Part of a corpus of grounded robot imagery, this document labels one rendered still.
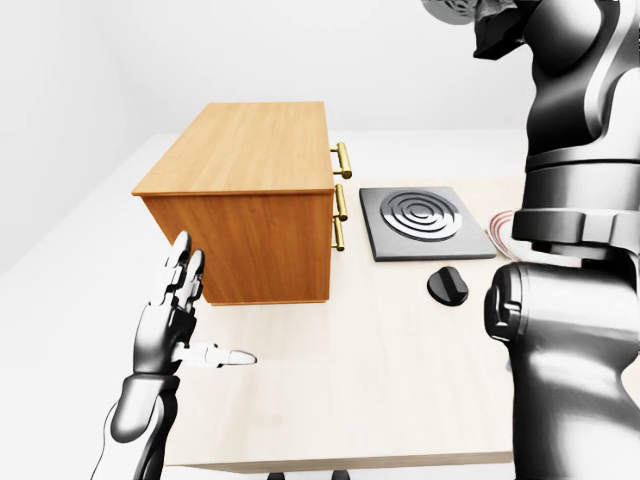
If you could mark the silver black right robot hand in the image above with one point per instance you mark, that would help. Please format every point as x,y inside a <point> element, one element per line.
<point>502,30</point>

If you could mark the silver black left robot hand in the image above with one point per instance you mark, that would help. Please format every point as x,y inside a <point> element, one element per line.
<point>155,335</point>

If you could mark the patterned bowl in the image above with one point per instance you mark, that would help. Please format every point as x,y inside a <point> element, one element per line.
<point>450,10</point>

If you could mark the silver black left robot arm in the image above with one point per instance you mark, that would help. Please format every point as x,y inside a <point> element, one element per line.
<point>135,415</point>

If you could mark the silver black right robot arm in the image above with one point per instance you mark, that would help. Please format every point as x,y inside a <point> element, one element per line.
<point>570,350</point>

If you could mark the wooden cabinet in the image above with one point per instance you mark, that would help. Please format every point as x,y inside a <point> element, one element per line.
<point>240,200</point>

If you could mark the small dark shape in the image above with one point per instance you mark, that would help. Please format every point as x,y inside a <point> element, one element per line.
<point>341,475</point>
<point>283,476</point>

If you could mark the plate with red rings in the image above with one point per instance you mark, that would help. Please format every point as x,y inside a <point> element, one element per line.
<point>500,230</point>

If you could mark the flat dark stove plate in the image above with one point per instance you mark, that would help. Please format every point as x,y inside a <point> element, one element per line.
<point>430,240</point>

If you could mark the round black knob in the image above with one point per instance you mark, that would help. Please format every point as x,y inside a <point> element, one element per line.
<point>447,286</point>

